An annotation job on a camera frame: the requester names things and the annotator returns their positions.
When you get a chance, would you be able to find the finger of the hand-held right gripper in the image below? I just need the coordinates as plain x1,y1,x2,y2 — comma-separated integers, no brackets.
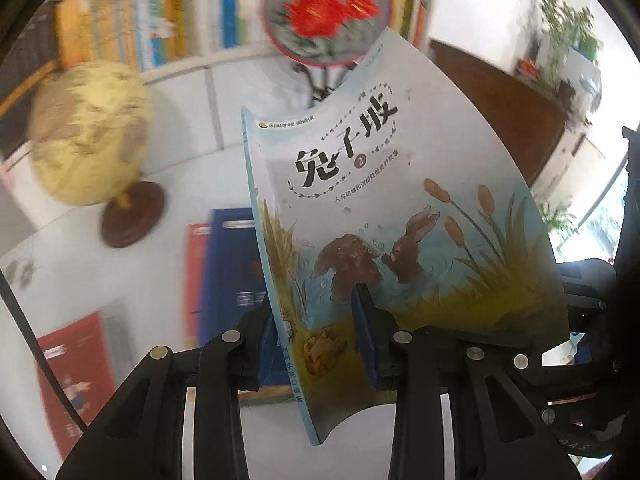
552,258,626,311
500,337,616,411

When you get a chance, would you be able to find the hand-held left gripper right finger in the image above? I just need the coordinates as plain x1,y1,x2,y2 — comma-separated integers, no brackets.
350,282,583,480

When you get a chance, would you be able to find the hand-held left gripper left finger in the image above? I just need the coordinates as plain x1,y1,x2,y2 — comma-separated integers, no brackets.
55,305,281,480

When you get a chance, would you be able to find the blue eagle cover book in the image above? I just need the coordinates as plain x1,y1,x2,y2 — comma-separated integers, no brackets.
200,207,273,361

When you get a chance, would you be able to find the orange red edged book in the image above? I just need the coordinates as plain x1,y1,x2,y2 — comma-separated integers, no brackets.
184,222,213,348

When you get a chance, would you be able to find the rabbit pond cover book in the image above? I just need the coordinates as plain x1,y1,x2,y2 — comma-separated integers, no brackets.
241,27,571,446

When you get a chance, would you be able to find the red cover book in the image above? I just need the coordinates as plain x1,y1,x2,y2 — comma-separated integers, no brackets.
36,310,121,461

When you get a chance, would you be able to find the green floor plant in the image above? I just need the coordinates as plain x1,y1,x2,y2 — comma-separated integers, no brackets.
537,200,581,241

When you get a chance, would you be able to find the brown wooden sideboard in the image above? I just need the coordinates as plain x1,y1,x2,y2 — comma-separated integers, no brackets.
429,39,608,196

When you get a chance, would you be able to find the leafy potted plant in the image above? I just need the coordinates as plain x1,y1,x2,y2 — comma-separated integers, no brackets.
537,0,606,111

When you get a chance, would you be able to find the white bookshelf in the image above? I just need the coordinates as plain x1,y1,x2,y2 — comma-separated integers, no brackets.
0,0,441,221

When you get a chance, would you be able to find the vintage yellow globe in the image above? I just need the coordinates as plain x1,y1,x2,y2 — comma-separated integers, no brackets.
26,59,167,249

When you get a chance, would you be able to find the embroidered round fan on stand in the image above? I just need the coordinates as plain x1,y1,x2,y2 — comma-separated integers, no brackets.
261,0,397,107

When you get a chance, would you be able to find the row of orange spined volumes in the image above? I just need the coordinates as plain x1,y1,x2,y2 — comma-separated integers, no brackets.
54,0,273,75

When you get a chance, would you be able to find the row of dark hardcover volumes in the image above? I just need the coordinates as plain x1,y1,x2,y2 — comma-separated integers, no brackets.
0,2,68,163

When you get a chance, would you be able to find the black cable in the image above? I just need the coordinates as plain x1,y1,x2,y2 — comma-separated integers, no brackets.
0,275,87,432

